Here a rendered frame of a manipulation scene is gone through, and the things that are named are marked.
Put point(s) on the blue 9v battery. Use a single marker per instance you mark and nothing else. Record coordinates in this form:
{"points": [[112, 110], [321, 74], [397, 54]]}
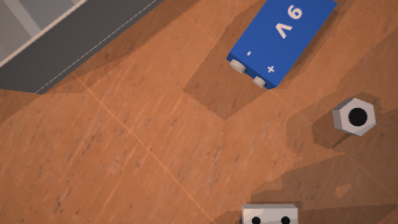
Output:
{"points": [[276, 37]]}

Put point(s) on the grey rack of labelled bins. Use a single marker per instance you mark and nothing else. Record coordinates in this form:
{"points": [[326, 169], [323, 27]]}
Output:
{"points": [[60, 34]]}

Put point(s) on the grey hex nut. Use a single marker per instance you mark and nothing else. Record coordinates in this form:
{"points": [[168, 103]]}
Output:
{"points": [[354, 116]]}

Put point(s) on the white domino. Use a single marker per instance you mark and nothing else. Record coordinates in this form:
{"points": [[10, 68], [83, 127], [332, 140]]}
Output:
{"points": [[269, 214]]}

